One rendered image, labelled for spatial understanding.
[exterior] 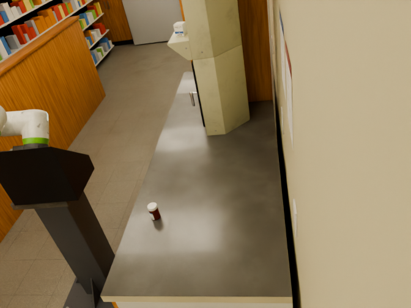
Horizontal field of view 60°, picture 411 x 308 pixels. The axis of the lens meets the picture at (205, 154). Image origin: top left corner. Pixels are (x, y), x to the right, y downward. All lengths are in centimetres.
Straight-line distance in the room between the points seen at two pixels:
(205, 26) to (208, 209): 88
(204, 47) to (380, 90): 164
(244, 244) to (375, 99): 124
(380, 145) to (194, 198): 147
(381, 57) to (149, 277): 130
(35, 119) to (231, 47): 108
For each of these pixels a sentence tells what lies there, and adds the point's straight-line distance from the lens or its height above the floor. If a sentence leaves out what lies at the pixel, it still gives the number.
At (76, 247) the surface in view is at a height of 51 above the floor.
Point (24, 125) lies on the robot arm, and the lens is 205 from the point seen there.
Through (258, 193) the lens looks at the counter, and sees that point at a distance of 165.
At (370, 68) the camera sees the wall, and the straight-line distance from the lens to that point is 26.
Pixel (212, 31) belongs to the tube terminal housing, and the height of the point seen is 154.
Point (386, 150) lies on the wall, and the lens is 24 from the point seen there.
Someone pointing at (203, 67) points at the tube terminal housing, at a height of 136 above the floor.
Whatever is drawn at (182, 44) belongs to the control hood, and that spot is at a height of 150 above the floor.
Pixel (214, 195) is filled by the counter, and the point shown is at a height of 94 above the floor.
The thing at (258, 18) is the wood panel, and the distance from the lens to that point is 219.
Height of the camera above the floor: 206
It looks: 35 degrees down
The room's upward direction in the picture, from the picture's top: 11 degrees counter-clockwise
